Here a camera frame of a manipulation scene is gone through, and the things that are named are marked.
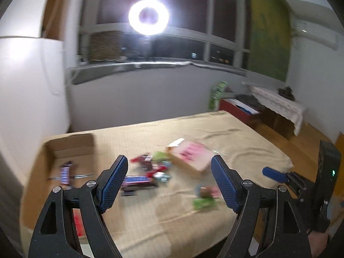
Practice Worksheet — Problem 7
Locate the red dark snack packet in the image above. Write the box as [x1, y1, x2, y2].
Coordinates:
[130, 154, 153, 171]

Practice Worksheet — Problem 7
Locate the brown cardboard box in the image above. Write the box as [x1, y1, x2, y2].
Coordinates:
[21, 133, 124, 234]

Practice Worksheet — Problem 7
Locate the striped beige bed cover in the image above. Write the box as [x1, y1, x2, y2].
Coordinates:
[20, 110, 295, 258]

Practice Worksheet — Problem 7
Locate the green jelly cup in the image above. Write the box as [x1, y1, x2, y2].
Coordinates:
[153, 151, 172, 167]

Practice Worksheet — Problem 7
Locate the green snack packet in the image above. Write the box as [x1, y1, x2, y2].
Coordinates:
[192, 198, 216, 211]

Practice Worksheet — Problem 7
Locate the blue chocolate bar wrapper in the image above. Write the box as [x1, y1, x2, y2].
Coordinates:
[121, 175, 158, 196]

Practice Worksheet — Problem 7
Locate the sliced bread loaf bag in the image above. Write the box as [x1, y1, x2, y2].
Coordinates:
[166, 138, 215, 175]

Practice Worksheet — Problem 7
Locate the purple snack bar wrapper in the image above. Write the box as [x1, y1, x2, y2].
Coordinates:
[48, 161, 95, 190]

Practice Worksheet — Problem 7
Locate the green tissue pack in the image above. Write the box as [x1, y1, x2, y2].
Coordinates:
[208, 81, 229, 111]

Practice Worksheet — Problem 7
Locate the woven wicker basket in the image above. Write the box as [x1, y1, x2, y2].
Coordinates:
[89, 31, 121, 61]

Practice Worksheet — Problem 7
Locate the green wall painting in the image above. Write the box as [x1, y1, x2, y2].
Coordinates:
[248, 0, 292, 81]

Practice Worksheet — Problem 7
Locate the bright ring light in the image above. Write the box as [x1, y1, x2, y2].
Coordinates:
[128, 0, 170, 36]

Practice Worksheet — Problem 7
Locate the red brown pastry packet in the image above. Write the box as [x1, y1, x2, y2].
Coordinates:
[196, 185, 221, 199]

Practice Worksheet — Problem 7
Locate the red storage box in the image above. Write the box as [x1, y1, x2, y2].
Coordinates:
[219, 94, 265, 129]

